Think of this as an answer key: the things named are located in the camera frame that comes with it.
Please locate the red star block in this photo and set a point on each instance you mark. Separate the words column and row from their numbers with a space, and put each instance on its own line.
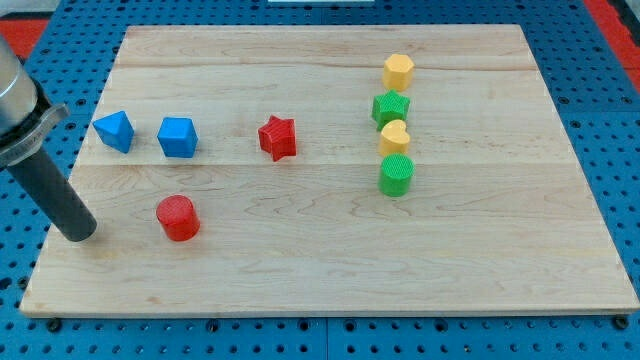
column 278, row 137

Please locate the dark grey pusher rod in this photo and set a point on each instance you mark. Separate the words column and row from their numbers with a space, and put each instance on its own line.
column 53, row 194

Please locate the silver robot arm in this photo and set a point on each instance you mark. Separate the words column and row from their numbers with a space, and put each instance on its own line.
column 27, row 114

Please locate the yellow hexagon block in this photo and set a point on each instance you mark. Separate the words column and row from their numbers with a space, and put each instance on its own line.
column 398, row 72

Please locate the yellow heart block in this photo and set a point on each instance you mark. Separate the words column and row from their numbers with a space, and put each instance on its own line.
column 394, row 138

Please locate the blue cube block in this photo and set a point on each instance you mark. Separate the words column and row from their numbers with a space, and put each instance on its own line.
column 177, row 137

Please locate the blue triangle block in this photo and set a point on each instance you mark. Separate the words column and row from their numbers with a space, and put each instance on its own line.
column 115, row 131

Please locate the wooden board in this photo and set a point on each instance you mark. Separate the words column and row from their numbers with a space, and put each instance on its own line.
column 498, row 220

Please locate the red cylinder block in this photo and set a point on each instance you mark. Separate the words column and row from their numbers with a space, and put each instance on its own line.
column 178, row 218

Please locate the green star block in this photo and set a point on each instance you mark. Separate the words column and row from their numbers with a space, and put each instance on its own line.
column 388, row 107

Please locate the green cylinder block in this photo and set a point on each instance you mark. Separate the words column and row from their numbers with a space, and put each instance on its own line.
column 396, row 173

